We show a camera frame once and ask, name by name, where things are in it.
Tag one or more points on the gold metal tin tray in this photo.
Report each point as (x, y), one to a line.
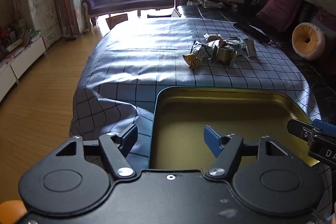
(231, 113)

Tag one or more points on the white cartoon print cabinet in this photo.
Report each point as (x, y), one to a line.
(36, 8)

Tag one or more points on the purple patterned cushion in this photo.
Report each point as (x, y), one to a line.
(326, 20)

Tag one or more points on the red stick vacuum cleaner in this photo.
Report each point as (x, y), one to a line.
(67, 11)

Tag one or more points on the purple plain pillow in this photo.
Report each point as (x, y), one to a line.
(281, 10)

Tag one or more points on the white low console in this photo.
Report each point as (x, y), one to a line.
(21, 58)

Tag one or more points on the purple chaise sofa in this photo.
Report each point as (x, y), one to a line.
(126, 5)

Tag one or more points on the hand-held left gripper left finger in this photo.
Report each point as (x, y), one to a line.
(130, 136)

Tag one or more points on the black leather sofa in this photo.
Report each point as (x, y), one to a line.
(309, 74)

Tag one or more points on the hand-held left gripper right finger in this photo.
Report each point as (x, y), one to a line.
(211, 137)

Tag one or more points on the clutter of small items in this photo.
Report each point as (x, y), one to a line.
(15, 37)

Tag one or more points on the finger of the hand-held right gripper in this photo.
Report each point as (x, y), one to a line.
(296, 126)
(321, 123)

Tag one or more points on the pile of snack packets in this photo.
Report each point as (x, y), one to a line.
(218, 52)

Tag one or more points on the round yellow plush cushion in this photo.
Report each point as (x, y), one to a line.
(308, 41)

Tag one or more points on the dark low stool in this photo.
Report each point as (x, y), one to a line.
(158, 15)

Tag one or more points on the crumpled papers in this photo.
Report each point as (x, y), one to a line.
(214, 2)

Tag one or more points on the white checked tablecloth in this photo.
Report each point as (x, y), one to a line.
(147, 56)

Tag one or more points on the brown printed bag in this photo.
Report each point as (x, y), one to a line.
(116, 20)

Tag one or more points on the orange round object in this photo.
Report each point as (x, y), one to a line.
(11, 212)

